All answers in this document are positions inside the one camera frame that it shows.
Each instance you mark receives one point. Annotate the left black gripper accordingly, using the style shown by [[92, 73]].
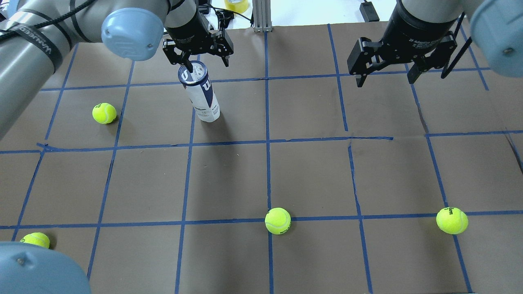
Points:
[[189, 29]]

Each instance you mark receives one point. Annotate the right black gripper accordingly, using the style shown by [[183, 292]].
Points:
[[412, 29]]

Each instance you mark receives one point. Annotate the white blue tennis ball can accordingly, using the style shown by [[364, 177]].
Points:
[[198, 87]]

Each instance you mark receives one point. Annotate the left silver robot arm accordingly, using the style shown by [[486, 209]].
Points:
[[39, 34]]

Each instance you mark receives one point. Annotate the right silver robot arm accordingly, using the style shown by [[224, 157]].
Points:
[[495, 26]]

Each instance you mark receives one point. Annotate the tennis ball near right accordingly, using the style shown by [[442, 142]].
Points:
[[104, 113]]

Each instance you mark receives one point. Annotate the tennis ball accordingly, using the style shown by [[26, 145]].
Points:
[[38, 239], [104, 113], [277, 221], [452, 220]]

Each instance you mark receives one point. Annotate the tennis ball far left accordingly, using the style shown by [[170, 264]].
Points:
[[452, 220]]

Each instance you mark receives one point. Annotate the tennis ball centre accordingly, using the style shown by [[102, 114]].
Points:
[[277, 221]]

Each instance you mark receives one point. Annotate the tennis ball far right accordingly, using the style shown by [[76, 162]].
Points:
[[38, 239]]

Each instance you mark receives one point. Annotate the black power brick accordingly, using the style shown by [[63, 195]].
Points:
[[368, 11]]

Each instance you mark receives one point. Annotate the yellow tape roll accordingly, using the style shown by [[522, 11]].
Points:
[[238, 6]]

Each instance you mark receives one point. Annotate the aluminium frame post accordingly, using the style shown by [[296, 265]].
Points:
[[261, 16]]

